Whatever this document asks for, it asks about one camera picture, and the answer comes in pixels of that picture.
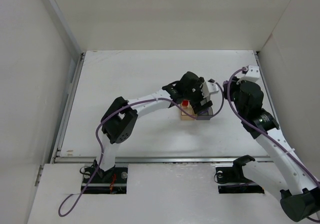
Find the aluminium front rail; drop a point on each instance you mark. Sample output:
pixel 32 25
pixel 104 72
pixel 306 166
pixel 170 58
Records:
pixel 138 160

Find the clear grey container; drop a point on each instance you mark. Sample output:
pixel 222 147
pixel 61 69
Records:
pixel 206 114

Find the clear orange container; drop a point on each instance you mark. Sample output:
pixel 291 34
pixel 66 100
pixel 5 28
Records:
pixel 187 113

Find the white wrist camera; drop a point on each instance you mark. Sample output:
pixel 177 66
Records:
pixel 209 87
pixel 250 73

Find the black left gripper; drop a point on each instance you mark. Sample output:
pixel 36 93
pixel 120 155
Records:
pixel 202 105

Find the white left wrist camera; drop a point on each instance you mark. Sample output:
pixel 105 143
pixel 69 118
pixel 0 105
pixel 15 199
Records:
pixel 209 87

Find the aluminium frame rail left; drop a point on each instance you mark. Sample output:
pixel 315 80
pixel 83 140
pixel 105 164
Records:
pixel 73 48

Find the aluminium frame rail right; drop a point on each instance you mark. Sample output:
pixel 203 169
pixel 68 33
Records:
pixel 271 103

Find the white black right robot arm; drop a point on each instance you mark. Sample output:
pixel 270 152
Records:
pixel 297 189

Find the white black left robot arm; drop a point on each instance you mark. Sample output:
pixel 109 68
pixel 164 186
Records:
pixel 119 120

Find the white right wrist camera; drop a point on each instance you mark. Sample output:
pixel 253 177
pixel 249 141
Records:
pixel 250 73

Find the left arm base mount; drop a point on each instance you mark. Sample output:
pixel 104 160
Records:
pixel 114 181

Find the aluminium frame rail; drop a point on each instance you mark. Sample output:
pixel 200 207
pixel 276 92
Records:
pixel 73 48
pixel 271 103

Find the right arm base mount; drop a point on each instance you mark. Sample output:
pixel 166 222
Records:
pixel 231 180

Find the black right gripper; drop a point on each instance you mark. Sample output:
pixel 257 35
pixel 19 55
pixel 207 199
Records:
pixel 240 93

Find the red lego brick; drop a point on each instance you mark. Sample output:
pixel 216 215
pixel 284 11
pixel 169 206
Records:
pixel 185 103

